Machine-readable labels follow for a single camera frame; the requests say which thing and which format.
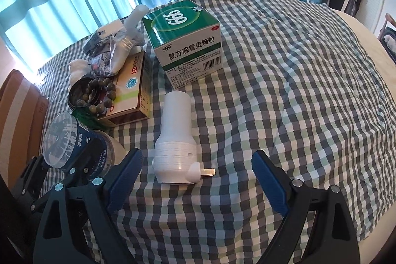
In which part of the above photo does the clear lid blue jar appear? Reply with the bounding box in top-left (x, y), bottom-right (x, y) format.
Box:
top-left (43, 112), bottom-right (114, 180)

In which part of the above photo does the green snack packet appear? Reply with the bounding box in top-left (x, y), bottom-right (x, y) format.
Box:
top-left (72, 107), bottom-right (109, 132)

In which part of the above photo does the orange white medicine box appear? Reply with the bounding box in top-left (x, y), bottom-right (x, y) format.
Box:
top-left (98, 50), bottom-right (152, 127)

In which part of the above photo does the dark bead bracelet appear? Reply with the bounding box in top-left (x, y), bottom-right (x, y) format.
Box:
top-left (76, 77), bottom-right (117, 115)

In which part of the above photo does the floral tissue paper pack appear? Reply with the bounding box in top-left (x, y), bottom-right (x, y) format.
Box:
top-left (83, 34), bottom-right (115, 77)

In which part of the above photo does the green 999 medicine box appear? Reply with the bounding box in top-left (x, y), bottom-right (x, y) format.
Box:
top-left (142, 0), bottom-right (223, 90)

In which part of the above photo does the masking tape roll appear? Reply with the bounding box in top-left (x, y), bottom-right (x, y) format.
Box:
top-left (94, 130), bottom-right (127, 166)

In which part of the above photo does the white plastic tube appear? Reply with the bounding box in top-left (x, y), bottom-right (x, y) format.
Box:
top-left (124, 4), bottom-right (149, 34)

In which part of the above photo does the cardboard box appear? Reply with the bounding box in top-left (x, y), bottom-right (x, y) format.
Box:
top-left (0, 70), bottom-right (48, 188)

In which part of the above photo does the checkered bed sheet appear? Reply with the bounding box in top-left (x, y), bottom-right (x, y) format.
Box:
top-left (32, 0), bottom-right (396, 264)

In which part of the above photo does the wooden chair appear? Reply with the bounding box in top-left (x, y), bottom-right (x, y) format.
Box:
top-left (377, 13), bottom-right (396, 63)

